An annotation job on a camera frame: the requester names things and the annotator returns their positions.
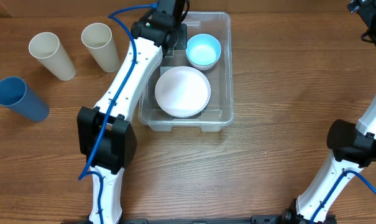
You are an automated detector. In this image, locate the cream plastic cup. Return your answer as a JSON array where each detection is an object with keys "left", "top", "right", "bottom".
[
  {"left": 81, "top": 23, "right": 120, "bottom": 73},
  {"left": 29, "top": 32, "right": 76, "bottom": 81}
]

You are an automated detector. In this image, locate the white label in bin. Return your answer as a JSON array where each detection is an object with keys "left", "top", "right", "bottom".
[{"left": 160, "top": 67, "right": 173, "bottom": 76}]

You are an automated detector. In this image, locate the white pink plastic plate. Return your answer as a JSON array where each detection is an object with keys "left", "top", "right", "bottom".
[{"left": 155, "top": 66, "right": 211, "bottom": 118}]

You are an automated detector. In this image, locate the light blue plastic bowl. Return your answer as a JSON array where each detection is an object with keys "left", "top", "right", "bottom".
[{"left": 185, "top": 34, "right": 222, "bottom": 65}]

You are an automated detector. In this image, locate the clear plastic storage bin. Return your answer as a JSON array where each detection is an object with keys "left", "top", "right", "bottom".
[{"left": 138, "top": 11, "right": 234, "bottom": 132}]

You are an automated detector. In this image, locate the blue plastic cup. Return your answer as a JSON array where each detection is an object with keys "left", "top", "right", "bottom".
[{"left": 0, "top": 77, "right": 50, "bottom": 122}]

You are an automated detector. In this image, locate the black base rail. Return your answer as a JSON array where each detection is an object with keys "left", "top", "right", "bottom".
[{"left": 62, "top": 213, "right": 337, "bottom": 224}]

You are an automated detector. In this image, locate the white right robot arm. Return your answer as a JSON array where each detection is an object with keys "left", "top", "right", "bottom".
[{"left": 272, "top": 95, "right": 376, "bottom": 223}]

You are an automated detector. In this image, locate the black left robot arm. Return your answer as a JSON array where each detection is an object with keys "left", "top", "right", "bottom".
[{"left": 77, "top": 0, "right": 190, "bottom": 223}]

